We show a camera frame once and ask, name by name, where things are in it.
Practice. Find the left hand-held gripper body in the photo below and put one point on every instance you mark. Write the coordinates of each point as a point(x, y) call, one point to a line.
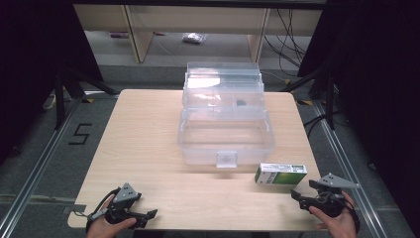
point(125, 195)

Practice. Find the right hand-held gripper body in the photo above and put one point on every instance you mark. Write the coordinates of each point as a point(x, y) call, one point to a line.
point(330, 198)

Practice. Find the green and white carton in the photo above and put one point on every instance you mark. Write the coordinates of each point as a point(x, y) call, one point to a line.
point(280, 177)

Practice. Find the clear plastic storage box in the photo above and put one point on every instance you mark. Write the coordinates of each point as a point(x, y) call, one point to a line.
point(224, 139)

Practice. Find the person's right hand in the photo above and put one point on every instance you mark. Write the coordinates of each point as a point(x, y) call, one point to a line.
point(340, 226)

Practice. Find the person's left hand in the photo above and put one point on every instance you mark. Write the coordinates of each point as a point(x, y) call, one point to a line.
point(105, 228)

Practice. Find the black metal stand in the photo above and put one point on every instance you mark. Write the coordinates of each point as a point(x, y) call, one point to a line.
point(59, 99)
point(329, 99)

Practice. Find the dark curtain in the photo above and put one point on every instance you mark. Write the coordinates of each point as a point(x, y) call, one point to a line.
point(29, 66)
point(379, 82)

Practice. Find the beige wooden desk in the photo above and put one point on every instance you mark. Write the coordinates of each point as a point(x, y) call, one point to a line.
point(138, 29)

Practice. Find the crumpled clear plastic bag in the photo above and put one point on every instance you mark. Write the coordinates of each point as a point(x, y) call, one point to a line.
point(194, 37)

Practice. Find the metal floor rail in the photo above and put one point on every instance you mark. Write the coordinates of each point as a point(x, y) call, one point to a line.
point(36, 168)
point(350, 172)

